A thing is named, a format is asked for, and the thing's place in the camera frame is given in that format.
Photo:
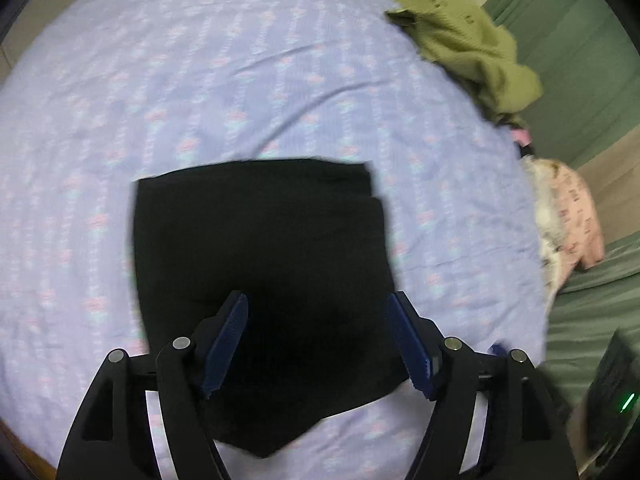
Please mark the green curtain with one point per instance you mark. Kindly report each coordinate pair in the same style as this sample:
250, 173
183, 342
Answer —
575, 60

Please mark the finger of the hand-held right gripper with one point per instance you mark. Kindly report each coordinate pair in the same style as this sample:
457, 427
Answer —
497, 349

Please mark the small pink cloth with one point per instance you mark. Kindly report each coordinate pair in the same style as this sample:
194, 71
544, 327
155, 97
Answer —
520, 136

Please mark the bed with purple patterned sheet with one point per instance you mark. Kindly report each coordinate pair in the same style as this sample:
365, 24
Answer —
225, 85

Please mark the pink printed garment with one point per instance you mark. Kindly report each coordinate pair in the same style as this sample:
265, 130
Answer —
575, 215

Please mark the black pants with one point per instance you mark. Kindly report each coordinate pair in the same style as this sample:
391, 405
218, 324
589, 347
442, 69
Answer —
280, 240

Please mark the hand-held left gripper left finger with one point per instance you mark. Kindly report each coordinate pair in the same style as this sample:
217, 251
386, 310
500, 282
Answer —
227, 340

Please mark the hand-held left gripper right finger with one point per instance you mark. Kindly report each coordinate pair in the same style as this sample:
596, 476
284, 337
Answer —
412, 350

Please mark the olive green garment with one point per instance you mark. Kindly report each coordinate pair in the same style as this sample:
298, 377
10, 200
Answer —
465, 45

